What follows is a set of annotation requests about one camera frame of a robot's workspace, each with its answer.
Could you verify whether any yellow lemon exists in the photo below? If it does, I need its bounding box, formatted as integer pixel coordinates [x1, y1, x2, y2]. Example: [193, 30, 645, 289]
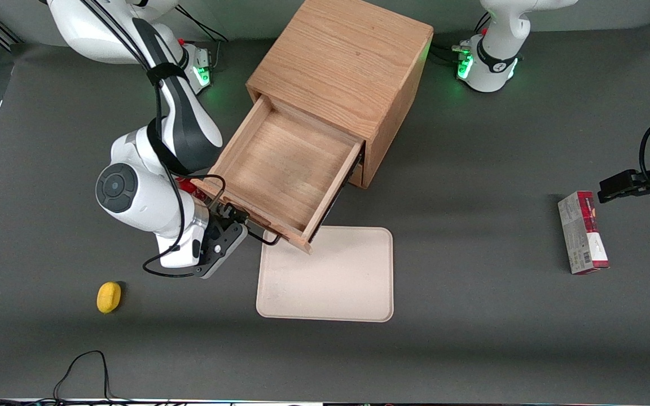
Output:
[96, 281, 122, 314]

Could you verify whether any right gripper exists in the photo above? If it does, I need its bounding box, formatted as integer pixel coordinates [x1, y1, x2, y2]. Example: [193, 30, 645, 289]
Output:
[155, 202, 251, 268]

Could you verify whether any black floor cable loop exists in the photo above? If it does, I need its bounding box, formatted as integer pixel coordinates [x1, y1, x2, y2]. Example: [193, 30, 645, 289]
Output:
[53, 350, 112, 402]

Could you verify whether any black right arm base cable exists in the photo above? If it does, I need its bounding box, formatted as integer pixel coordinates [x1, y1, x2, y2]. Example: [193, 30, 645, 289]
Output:
[177, 5, 230, 68]

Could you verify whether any red cola bottle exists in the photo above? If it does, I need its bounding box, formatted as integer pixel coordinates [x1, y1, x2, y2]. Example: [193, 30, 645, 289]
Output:
[177, 178, 208, 204]

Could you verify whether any black left arm base cable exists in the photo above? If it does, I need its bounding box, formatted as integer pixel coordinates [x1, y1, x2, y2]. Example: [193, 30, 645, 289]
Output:
[431, 44, 472, 64]

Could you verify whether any wooden cabinet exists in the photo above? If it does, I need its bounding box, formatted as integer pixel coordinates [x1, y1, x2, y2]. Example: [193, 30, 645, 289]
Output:
[246, 0, 434, 189]

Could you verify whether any grey and red carton box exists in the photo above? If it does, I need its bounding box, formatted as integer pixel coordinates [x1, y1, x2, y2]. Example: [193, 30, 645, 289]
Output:
[557, 191, 611, 275]

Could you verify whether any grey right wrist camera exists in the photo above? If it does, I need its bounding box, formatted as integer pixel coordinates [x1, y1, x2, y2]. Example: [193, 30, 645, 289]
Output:
[194, 222, 248, 280]

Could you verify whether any black arm base cable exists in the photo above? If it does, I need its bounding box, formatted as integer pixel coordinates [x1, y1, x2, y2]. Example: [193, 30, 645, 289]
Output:
[177, 5, 230, 68]
[431, 44, 472, 64]

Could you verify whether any cream rectangular tray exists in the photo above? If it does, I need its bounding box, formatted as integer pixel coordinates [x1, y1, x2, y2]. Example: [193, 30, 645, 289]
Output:
[256, 226, 394, 323]

